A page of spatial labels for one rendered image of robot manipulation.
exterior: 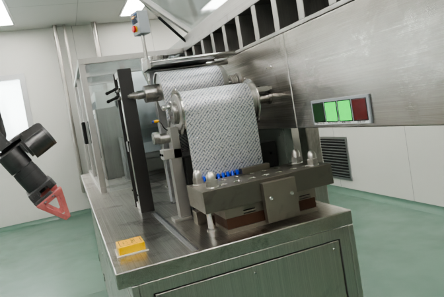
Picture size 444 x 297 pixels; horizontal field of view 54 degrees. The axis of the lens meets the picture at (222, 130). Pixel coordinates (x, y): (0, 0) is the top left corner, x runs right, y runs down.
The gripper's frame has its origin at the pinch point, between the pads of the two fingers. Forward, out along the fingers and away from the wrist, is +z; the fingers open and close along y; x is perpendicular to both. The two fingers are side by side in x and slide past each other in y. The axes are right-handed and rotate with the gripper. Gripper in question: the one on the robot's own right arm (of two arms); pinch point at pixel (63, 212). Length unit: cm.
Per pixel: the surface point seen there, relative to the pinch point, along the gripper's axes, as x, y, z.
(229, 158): -47, 8, 23
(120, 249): -4.2, -0.5, 17.0
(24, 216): 47, 575, 77
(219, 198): -30.9, -10.2, 22.4
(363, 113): -64, -37, 22
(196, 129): -44.3, 9.0, 8.8
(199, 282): -12.3, -14.6, 32.8
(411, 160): -256, 175, 212
